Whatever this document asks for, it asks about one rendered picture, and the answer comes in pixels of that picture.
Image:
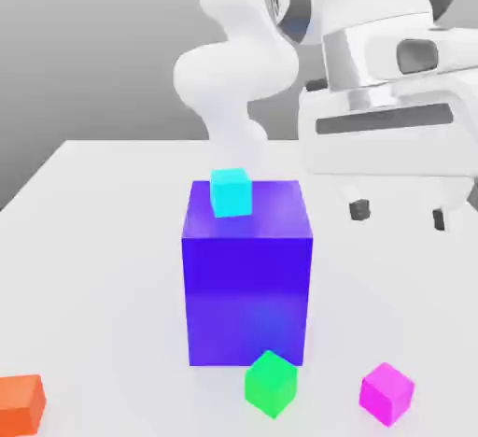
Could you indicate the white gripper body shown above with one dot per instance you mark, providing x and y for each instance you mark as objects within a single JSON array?
[{"x": 373, "y": 153}]

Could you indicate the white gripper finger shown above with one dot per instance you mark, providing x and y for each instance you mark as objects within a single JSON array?
[
  {"x": 453, "y": 194},
  {"x": 359, "y": 198}
]

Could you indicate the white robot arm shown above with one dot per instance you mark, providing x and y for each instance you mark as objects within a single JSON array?
[{"x": 239, "y": 71}]

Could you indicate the small cyan cube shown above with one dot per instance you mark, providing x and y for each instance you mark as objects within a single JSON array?
[{"x": 231, "y": 194}]

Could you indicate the small magenta cube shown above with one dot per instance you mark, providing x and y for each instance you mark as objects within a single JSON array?
[{"x": 386, "y": 394}]

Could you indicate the small green cube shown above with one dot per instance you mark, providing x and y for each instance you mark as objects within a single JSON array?
[{"x": 270, "y": 384}]

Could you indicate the small orange cube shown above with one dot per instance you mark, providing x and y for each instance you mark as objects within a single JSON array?
[{"x": 18, "y": 405}]

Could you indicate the large blue box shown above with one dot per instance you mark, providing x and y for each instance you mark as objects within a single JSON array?
[{"x": 246, "y": 287}]

